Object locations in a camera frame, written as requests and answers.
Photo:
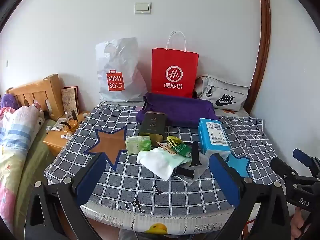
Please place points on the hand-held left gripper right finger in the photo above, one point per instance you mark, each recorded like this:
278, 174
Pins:
225, 180

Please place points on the brown wooden door frame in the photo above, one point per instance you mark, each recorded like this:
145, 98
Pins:
262, 55

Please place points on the white plastic shopping bag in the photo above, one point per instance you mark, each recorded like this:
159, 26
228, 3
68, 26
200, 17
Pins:
120, 62

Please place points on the blue tissue pack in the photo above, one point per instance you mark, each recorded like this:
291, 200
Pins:
212, 135

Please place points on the white sponge block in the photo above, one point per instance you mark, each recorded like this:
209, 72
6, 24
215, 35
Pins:
152, 162

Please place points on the clear white plastic bag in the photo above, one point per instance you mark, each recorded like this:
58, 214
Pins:
202, 165

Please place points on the amber glass ashtray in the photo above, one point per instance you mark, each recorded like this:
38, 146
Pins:
72, 127

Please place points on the purple plush toy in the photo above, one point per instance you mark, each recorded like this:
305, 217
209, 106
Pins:
8, 101

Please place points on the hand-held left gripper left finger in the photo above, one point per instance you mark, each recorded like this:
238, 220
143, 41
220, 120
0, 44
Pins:
91, 180

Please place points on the dark green tin box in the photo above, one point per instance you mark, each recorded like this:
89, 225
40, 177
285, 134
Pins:
152, 125

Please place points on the white orange small packet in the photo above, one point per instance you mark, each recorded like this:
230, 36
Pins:
163, 148

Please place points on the wooden nightstand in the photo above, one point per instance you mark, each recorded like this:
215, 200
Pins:
53, 140

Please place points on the person's right hand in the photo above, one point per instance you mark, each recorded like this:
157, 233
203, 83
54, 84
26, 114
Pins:
301, 221

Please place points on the duck print sheet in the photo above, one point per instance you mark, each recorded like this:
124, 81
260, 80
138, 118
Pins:
160, 220

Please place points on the green tissue packet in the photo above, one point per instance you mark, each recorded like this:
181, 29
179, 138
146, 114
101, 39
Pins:
137, 143

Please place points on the grey waist bag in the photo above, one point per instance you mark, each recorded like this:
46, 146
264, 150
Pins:
225, 90

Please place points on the floral quilt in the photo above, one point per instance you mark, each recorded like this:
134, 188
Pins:
17, 125

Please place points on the wooden headboard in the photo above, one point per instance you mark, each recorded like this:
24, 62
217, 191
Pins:
50, 87

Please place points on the yellow pouch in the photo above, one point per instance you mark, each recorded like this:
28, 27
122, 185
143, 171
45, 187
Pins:
173, 140

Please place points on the red paper bag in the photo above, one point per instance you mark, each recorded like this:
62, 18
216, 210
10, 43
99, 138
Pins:
175, 60

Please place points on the pale green bedsheet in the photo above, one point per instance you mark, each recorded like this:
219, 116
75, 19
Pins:
37, 155

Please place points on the grey checked bedsheet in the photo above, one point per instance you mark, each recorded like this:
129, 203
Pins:
140, 187

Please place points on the white light switch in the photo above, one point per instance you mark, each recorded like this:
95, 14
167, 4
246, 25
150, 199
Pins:
143, 8

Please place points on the green snack packet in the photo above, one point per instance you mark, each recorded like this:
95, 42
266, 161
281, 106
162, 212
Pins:
182, 151

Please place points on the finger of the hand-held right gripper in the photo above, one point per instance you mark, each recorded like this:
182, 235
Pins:
301, 155
282, 167

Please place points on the purple towel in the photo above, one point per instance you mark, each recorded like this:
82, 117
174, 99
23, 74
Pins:
185, 110

